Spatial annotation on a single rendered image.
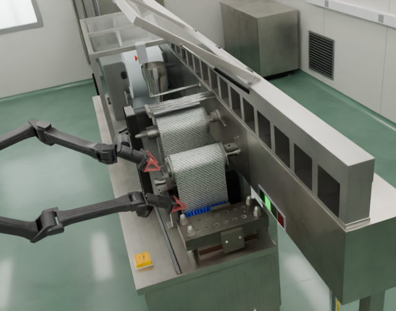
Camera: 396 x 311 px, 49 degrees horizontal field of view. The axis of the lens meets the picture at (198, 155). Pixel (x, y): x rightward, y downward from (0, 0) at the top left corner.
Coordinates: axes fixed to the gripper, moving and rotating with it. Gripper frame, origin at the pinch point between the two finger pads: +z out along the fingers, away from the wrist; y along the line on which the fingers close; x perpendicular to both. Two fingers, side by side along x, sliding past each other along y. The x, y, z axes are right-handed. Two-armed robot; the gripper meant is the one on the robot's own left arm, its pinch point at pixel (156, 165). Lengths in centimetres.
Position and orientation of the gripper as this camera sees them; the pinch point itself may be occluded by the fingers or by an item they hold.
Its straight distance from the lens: 200.3
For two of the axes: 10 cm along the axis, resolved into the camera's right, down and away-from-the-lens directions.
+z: 8.1, 3.6, 4.6
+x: 5.1, -8.2, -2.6
